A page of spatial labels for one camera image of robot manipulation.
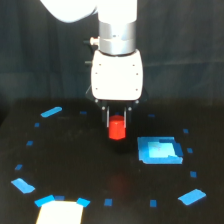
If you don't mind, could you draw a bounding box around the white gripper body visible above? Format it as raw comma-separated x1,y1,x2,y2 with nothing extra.
87,50,143,101

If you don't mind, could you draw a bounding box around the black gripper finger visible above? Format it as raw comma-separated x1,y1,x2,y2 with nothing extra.
124,102,133,127
101,101,110,127

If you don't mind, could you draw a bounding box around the red octagonal block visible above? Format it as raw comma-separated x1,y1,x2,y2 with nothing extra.
109,115,126,140

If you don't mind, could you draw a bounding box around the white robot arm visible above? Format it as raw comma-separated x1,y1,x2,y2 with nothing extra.
40,0,143,122

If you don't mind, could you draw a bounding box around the long blue tape top-left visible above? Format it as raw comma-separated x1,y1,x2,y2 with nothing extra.
41,107,62,118

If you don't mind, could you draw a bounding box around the blue taped square pad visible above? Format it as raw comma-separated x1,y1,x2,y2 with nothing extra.
137,137,183,165

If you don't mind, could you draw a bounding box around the blue tape right of paper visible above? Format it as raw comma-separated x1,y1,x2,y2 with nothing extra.
77,198,90,207

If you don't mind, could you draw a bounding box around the blue tape of paper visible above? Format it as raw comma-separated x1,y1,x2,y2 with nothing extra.
77,198,90,207
34,195,55,207

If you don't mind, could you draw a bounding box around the blue tape strip bottom-right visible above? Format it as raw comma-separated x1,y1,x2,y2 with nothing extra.
179,189,206,206

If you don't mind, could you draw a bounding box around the blue tape left of paper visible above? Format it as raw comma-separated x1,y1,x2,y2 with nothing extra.
34,195,55,207

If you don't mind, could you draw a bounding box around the blue tape strip left-bottom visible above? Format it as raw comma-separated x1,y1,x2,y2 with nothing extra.
12,178,35,194

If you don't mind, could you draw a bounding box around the white paper sheet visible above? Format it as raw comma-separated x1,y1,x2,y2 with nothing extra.
36,201,83,224

